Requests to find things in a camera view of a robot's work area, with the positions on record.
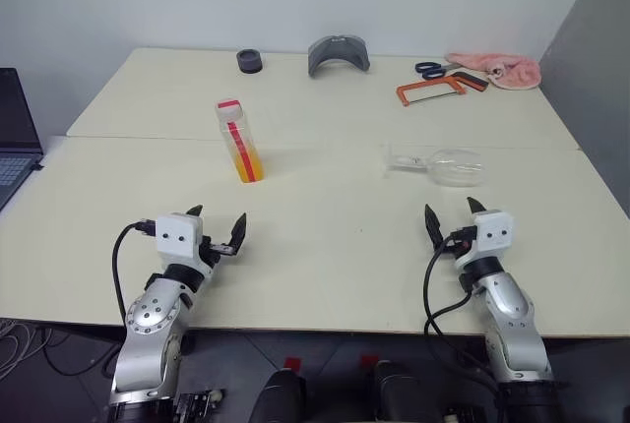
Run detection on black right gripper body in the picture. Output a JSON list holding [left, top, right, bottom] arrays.
[[441, 225, 479, 254]]

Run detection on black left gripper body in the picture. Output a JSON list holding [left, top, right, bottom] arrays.
[[196, 233, 235, 270]]

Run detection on clear wine glass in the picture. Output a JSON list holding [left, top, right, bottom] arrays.
[[379, 143, 486, 190]]

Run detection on plastic bottle with orange liquid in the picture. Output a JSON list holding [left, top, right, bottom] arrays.
[[214, 96, 268, 185]]

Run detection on orange hacksaw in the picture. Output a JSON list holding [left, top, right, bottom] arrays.
[[396, 71, 490, 109]]

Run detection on pink cloth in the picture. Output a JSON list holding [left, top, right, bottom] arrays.
[[444, 51, 542, 91]]

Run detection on black device with white knob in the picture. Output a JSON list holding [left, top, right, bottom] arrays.
[[174, 387, 228, 423]]

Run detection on black round tape roll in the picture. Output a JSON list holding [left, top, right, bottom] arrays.
[[235, 48, 264, 76]]

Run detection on dark rounded shape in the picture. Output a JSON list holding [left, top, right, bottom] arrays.
[[370, 359, 435, 423], [248, 367, 307, 423]]

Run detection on grey partition panel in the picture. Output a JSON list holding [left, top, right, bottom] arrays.
[[537, 0, 630, 222]]

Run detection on grey curved visor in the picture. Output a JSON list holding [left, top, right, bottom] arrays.
[[307, 34, 372, 80]]

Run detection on dark laptop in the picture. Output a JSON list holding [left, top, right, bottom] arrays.
[[0, 67, 46, 212]]

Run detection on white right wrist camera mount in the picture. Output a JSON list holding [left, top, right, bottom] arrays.
[[454, 208, 515, 272]]

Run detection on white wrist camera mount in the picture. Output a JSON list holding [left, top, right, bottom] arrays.
[[454, 208, 515, 272], [156, 212, 218, 276]]

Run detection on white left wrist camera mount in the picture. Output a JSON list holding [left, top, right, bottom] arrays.
[[156, 212, 218, 276]]

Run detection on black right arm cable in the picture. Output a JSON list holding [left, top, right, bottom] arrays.
[[422, 234, 503, 394]]

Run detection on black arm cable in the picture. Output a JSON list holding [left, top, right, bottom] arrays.
[[422, 234, 503, 394], [111, 217, 159, 329]]

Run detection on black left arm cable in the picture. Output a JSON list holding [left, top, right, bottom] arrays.
[[111, 217, 159, 329]]

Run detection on blue handled scissors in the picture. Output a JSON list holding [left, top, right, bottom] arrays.
[[414, 61, 465, 82]]

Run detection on thin black floor cable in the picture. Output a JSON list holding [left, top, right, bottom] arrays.
[[42, 336, 122, 380]]

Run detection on white cable bundle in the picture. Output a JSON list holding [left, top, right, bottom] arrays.
[[0, 320, 53, 381]]

